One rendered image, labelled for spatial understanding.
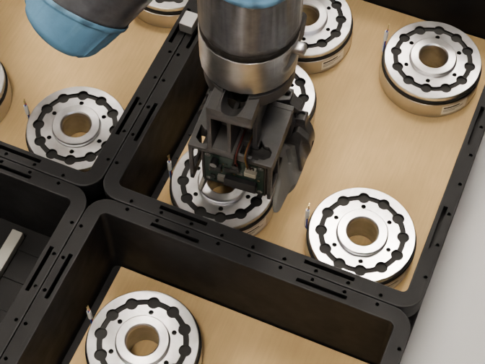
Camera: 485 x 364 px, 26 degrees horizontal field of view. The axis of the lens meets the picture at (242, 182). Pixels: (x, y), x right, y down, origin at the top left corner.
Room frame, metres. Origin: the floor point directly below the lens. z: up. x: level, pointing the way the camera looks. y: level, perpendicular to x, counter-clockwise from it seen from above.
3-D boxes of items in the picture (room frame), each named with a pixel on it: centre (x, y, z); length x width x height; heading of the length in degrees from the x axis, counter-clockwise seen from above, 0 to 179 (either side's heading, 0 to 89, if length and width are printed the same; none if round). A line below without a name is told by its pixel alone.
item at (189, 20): (0.65, 0.05, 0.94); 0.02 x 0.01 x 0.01; 157
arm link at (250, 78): (0.49, -0.01, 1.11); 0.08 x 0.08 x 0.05
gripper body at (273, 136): (0.48, 0.00, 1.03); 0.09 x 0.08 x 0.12; 162
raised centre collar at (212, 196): (0.51, 0.02, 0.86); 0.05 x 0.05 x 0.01
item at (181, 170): (0.51, 0.02, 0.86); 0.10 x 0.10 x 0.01
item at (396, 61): (0.66, -0.20, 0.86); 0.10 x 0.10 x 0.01
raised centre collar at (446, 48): (0.66, -0.20, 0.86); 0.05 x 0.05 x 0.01
